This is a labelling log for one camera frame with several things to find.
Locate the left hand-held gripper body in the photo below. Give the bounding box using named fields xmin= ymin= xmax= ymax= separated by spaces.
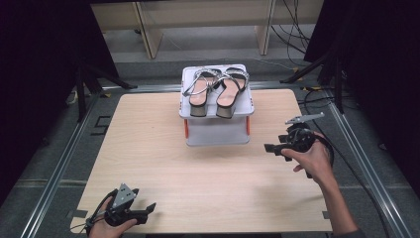
xmin=104 ymin=182 xmax=151 ymax=228

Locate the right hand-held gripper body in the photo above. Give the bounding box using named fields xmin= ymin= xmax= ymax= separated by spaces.
xmin=277 ymin=112 xmax=331 ymax=163

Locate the white two-tier shoe rack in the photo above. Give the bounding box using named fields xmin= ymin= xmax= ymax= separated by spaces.
xmin=178 ymin=63 xmax=256 ymax=148

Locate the silver strappy block-heel sandal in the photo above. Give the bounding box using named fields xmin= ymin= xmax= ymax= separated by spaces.
xmin=215 ymin=66 xmax=251 ymax=120
xmin=182 ymin=67 xmax=223 ymax=118

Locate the person's left hand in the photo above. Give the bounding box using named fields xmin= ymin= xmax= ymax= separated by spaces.
xmin=87 ymin=197 xmax=139 ymax=238

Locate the person's right hand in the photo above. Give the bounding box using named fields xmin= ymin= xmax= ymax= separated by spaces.
xmin=280 ymin=131 xmax=335 ymax=186

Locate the black tripod stand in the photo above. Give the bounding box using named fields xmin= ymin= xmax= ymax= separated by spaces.
xmin=279 ymin=46 xmax=346 ymax=115
xmin=74 ymin=56 xmax=139 ymax=124

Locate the black curtain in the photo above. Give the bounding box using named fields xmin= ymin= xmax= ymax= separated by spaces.
xmin=303 ymin=0 xmax=420 ymax=189
xmin=0 ymin=0 xmax=120 ymax=206

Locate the light wooden cabinet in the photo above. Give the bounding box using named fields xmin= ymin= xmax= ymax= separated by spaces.
xmin=90 ymin=0 xmax=325 ymax=60

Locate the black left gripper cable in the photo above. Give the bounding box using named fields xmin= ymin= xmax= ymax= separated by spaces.
xmin=70 ymin=187 xmax=119 ymax=236

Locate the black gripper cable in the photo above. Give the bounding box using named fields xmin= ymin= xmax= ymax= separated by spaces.
xmin=70 ymin=187 xmax=119 ymax=236
xmin=298 ymin=88 xmax=394 ymax=238

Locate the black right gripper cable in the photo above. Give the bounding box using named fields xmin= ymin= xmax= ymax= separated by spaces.
xmin=298 ymin=88 xmax=394 ymax=238

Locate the aluminium floor rail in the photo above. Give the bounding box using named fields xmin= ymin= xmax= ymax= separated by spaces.
xmin=19 ymin=93 xmax=102 ymax=238
xmin=325 ymin=95 xmax=415 ymax=238

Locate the bundle of black cables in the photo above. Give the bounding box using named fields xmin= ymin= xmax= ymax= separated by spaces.
xmin=270 ymin=0 xmax=313 ymax=56

